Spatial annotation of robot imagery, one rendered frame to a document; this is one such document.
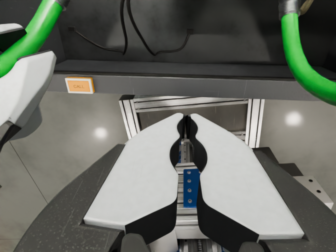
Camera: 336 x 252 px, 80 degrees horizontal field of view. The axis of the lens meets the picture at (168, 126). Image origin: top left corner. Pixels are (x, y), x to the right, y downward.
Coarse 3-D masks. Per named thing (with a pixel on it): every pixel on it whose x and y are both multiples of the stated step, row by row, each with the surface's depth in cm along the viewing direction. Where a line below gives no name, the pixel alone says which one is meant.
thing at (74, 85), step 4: (68, 80) 39; (72, 80) 39; (76, 80) 39; (92, 80) 40; (68, 84) 40; (72, 84) 40; (76, 84) 39; (80, 84) 39; (84, 84) 39; (88, 84) 39; (92, 84) 40; (72, 88) 40; (76, 88) 40; (80, 88) 40; (84, 88) 40; (88, 88) 40; (92, 88) 40
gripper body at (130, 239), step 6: (126, 234) 5; (132, 234) 5; (138, 234) 5; (126, 240) 5; (132, 240) 5; (138, 240) 5; (126, 246) 5; (132, 246) 5; (138, 246) 5; (144, 246) 5; (240, 246) 5; (246, 246) 5; (252, 246) 5; (258, 246) 5
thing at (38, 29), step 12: (48, 0) 15; (36, 12) 15; (48, 12) 15; (60, 12) 16; (36, 24) 15; (48, 24) 15; (24, 36) 14; (36, 36) 15; (12, 48) 14; (24, 48) 14; (36, 48) 15; (0, 60) 13; (12, 60) 13; (0, 72) 13
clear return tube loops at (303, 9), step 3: (306, 0) 26; (309, 0) 23; (312, 0) 22; (303, 3) 27; (306, 3) 23; (309, 3) 23; (303, 6) 23; (306, 6) 23; (309, 6) 23; (300, 9) 24; (303, 9) 24; (306, 9) 23; (300, 12) 24; (303, 12) 24
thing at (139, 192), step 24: (168, 120) 11; (144, 144) 9; (168, 144) 9; (120, 168) 8; (144, 168) 8; (168, 168) 8; (120, 192) 7; (144, 192) 7; (168, 192) 7; (96, 216) 6; (120, 216) 6; (144, 216) 6; (168, 216) 7; (144, 240) 7
